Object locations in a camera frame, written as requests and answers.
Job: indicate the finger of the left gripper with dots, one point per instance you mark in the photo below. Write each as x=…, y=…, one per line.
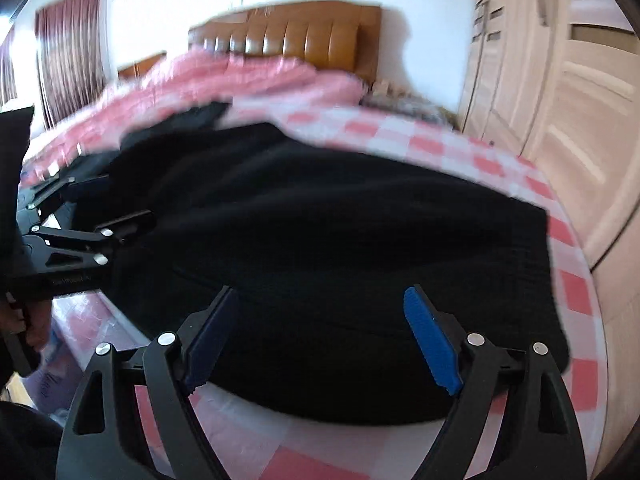
x=55, y=192
x=56, y=247

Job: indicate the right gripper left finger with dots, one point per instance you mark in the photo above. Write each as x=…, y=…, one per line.
x=104, y=436

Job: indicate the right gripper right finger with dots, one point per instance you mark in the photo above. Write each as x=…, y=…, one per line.
x=539, y=436

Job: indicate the black pants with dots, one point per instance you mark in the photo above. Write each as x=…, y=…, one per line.
x=320, y=245

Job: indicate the left hand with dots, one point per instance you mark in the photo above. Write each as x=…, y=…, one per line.
x=34, y=319

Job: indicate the pink checkered bed sheet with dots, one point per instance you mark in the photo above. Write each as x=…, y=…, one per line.
x=396, y=138

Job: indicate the wooden nightstand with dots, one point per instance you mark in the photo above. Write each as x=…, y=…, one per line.
x=140, y=68

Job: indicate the dark red curtain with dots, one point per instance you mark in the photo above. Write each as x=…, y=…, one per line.
x=52, y=57

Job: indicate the pink quilt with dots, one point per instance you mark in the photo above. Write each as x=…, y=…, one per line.
x=178, y=83

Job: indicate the brown leather wooden headboard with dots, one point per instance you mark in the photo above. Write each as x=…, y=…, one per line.
x=327, y=34

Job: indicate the patterned pillow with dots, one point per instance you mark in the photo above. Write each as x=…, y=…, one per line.
x=390, y=99

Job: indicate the beige wardrobe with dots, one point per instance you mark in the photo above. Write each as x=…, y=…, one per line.
x=557, y=82

